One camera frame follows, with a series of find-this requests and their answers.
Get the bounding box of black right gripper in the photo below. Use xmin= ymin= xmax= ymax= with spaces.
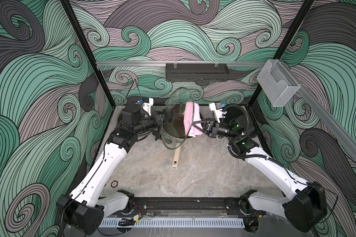
xmin=193 ymin=118 xmax=240 ymax=141

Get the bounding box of glass pot lid black knob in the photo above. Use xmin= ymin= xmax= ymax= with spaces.
xmin=161 ymin=87 xmax=194 ymax=150

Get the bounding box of pink cloth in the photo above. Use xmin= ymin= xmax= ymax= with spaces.
xmin=184 ymin=102 xmax=203 ymax=137

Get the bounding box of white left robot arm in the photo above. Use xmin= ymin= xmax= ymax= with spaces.
xmin=56 ymin=104 xmax=173 ymax=235

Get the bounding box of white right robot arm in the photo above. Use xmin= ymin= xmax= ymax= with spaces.
xmin=184 ymin=102 xmax=327 ymax=233

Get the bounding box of black frying pan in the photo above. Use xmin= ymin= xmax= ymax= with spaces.
xmin=119 ymin=104 xmax=155 ymax=141

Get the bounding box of black case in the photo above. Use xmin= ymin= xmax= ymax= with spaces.
xmin=223 ymin=105 xmax=258 ymax=141

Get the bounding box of red poker chip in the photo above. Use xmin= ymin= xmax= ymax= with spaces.
xmin=111 ymin=180 xmax=118 ymax=188

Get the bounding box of black wall shelf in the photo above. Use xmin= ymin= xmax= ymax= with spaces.
xmin=165 ymin=63 xmax=229 ymax=83

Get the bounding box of brown pan beige handle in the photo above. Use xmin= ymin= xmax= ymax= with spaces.
xmin=161 ymin=104 xmax=201 ymax=170

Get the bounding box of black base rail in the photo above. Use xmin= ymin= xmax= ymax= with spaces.
xmin=100 ymin=197 xmax=268 ymax=217

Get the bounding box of aluminium back rail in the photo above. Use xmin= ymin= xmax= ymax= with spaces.
xmin=95 ymin=60 xmax=268 ymax=68

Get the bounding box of aluminium rail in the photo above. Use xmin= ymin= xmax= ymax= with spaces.
xmin=95 ymin=60 xmax=268 ymax=68
xmin=283 ymin=63 xmax=356 ymax=162

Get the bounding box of clear wall bin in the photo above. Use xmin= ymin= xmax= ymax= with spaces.
xmin=257 ymin=59 xmax=300 ymax=107

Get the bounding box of white cable duct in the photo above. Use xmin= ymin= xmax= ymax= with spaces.
xmin=97 ymin=217 xmax=246 ymax=229

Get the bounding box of aluminium right rail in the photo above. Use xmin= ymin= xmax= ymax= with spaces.
xmin=283 ymin=63 xmax=356 ymax=162

